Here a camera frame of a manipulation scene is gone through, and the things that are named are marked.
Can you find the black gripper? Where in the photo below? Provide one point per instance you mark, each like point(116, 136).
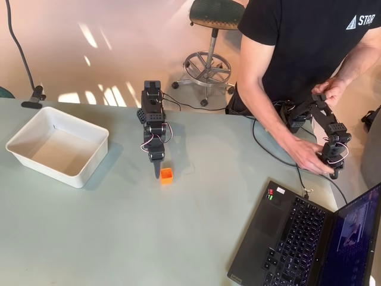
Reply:
point(156, 157)

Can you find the orange cube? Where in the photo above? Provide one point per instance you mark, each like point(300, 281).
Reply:
point(167, 177)

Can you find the black leader arm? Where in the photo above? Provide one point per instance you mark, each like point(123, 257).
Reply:
point(336, 131)

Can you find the person's bare left forearm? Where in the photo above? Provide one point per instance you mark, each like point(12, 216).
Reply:
point(357, 59)

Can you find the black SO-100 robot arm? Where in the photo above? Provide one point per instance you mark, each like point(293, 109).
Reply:
point(151, 104)

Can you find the person's bare right forearm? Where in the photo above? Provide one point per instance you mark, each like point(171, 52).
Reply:
point(274, 125)

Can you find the white plastic bin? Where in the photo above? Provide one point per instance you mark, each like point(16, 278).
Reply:
point(59, 149)

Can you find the person's right hand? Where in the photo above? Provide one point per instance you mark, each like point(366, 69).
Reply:
point(308, 155)

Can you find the person's left hand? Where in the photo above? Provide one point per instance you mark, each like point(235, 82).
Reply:
point(334, 89)

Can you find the black Lenovo laptop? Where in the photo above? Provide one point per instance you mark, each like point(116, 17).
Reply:
point(297, 232)

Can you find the green stool with chrome base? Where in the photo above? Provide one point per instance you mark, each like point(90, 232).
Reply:
point(217, 12)

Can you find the teal round object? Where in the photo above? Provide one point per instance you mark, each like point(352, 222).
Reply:
point(6, 93)

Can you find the person in black t-shirt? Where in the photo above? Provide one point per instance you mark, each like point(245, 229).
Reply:
point(297, 44)

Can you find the grey beanbag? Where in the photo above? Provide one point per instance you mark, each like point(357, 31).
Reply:
point(373, 161)

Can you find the black bag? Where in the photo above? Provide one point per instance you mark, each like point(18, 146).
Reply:
point(370, 119)

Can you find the white round object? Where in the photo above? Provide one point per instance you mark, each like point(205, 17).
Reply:
point(375, 281)

